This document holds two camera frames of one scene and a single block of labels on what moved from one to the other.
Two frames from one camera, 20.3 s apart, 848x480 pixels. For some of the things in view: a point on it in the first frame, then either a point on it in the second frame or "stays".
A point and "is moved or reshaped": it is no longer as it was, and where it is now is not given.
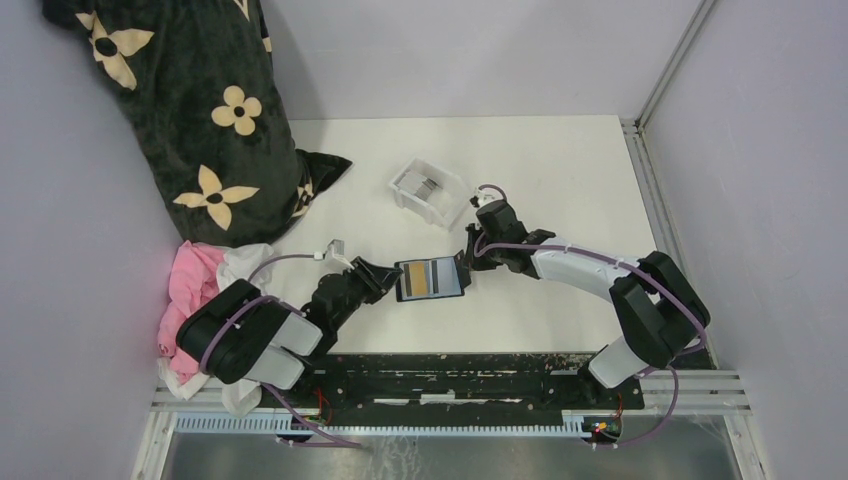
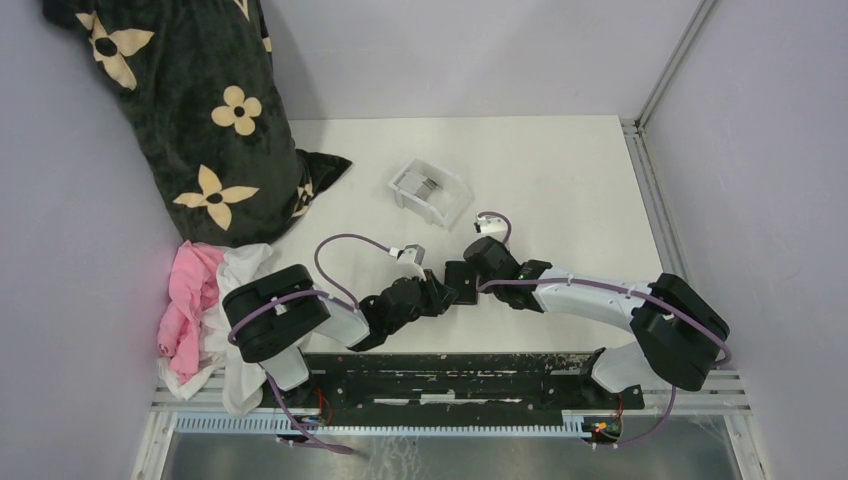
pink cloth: x=193 y=280 stays
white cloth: x=242 y=397 stays
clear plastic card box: x=430 y=192 stays
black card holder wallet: x=432 y=278 is moved or reshaped
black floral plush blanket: x=197 y=81 stays
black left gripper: x=377 y=279 to x=440 y=296
